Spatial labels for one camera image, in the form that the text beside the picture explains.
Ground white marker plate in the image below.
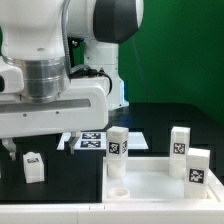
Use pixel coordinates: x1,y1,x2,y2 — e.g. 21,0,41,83
57,132,148,150

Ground grey braided cable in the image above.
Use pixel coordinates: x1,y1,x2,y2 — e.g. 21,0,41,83
61,0,114,96

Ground white square tabletop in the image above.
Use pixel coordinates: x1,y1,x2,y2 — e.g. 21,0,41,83
101,155,224,203

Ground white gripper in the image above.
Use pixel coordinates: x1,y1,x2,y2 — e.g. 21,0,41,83
0,61,110,160

